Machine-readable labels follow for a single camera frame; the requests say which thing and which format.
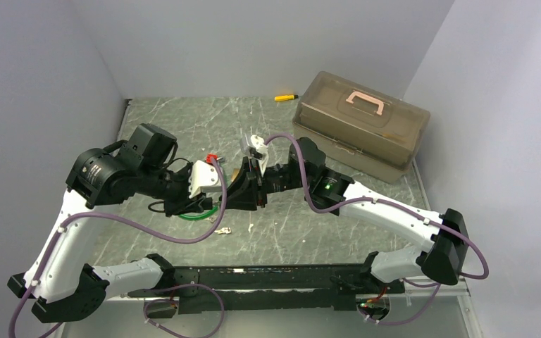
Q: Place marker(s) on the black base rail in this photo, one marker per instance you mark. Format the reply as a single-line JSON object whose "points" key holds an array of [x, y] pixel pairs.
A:
{"points": [[341, 287]]}

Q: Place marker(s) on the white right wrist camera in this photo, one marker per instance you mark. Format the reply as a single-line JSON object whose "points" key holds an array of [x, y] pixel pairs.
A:
{"points": [[253, 146]]}

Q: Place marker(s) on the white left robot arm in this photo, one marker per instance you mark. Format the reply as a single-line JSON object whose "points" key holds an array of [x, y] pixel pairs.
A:
{"points": [[62, 284]]}

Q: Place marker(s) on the translucent brown toolbox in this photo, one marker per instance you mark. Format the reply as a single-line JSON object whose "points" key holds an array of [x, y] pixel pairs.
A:
{"points": [[367, 130]]}

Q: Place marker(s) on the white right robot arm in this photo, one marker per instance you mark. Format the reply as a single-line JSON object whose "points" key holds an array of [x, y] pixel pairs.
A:
{"points": [[438, 241]]}

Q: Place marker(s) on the green cable lock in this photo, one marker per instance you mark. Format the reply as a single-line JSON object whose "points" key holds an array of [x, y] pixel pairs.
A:
{"points": [[202, 216]]}

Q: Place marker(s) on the yellow screwdriver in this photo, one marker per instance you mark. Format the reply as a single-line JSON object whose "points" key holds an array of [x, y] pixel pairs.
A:
{"points": [[289, 97]]}

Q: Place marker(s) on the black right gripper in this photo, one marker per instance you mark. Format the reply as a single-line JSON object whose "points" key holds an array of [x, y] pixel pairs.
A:
{"points": [[249, 190]]}

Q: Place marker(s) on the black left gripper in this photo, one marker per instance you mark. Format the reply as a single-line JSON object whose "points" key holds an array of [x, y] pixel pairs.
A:
{"points": [[184, 204]]}

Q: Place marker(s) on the silver key bunch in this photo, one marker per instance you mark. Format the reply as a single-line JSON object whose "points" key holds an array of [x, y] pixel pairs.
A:
{"points": [[224, 230]]}

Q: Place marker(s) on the brass padlock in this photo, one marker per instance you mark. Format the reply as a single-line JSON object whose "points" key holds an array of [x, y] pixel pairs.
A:
{"points": [[236, 172]]}

